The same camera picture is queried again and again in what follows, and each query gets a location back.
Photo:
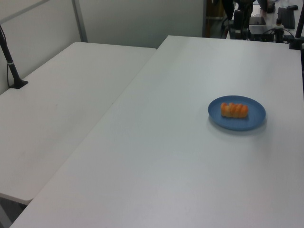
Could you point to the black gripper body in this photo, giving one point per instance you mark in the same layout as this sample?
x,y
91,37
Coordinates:
x,y
241,20

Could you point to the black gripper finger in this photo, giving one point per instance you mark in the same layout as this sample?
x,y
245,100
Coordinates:
x,y
237,35
245,35

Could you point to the orange twisted bread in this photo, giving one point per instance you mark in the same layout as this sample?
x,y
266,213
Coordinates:
x,y
234,110

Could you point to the dark electronics box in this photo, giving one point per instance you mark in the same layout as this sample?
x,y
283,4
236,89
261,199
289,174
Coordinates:
x,y
262,33

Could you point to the small device with orange cap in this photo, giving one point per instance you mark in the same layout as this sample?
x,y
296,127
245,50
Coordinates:
x,y
279,31

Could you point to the black bag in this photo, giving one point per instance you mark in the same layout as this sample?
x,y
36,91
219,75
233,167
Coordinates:
x,y
286,16

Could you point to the blue round plate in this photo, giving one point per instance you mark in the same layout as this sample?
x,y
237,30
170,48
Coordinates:
x,y
237,123

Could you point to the black camera pole with clamp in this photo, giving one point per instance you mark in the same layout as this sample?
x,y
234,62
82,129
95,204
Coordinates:
x,y
298,31
10,66

